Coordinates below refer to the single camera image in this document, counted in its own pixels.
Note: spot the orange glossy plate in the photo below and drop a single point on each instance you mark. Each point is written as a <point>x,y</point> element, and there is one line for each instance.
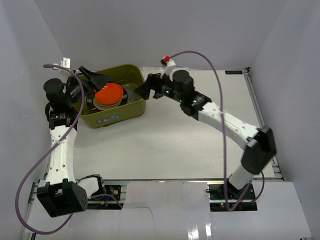
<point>110,94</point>

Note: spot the grey deer pattern plate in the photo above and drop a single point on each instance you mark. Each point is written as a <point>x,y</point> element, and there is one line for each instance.
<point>131,95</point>

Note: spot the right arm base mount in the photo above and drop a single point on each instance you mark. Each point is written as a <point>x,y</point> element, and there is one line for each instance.
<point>217,202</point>

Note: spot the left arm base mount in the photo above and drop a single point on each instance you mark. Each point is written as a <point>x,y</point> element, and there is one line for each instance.
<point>110,199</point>

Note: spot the olive green plastic bin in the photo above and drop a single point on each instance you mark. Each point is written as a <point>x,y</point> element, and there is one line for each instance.
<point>126,75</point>

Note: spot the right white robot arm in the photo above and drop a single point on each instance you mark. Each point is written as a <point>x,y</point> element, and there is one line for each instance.
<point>258,143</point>

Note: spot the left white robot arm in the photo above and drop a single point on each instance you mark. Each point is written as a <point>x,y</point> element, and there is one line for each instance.
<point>61,194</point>

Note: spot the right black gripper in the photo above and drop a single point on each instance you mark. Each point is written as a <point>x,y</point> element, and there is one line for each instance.
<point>153,82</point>

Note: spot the small beige patterned plate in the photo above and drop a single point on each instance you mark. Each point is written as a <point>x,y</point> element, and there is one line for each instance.
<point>102,107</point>

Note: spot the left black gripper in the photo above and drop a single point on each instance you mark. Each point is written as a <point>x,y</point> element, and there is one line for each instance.
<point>81,83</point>

